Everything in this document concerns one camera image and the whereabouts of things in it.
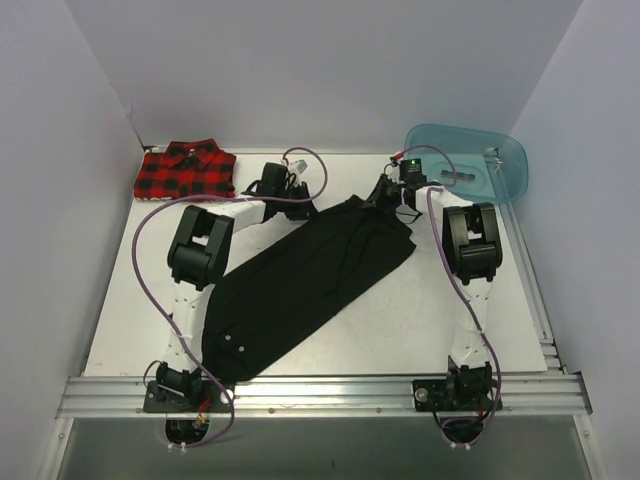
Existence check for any black long sleeve shirt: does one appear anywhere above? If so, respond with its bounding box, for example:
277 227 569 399
201 196 416 382

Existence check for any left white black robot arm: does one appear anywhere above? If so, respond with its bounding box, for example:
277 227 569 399
156 159 317 411

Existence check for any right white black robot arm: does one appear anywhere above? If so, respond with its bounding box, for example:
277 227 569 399
367 154 503 409

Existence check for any teal plastic bin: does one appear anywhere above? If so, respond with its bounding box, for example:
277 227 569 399
404 124 529 204

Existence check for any red black plaid folded shirt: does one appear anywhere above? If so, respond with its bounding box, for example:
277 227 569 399
133 139 236 201

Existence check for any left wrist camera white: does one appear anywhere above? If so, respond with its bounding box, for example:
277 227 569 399
281 158 308 177

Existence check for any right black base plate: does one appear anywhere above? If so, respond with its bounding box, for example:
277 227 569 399
412 379 494 413

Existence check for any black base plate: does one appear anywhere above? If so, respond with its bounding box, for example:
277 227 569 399
142 381 231 414
412 379 494 413

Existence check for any aluminium front rail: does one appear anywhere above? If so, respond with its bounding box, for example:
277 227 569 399
56 373 592 419

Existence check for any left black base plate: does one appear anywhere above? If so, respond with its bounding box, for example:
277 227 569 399
142 381 231 414

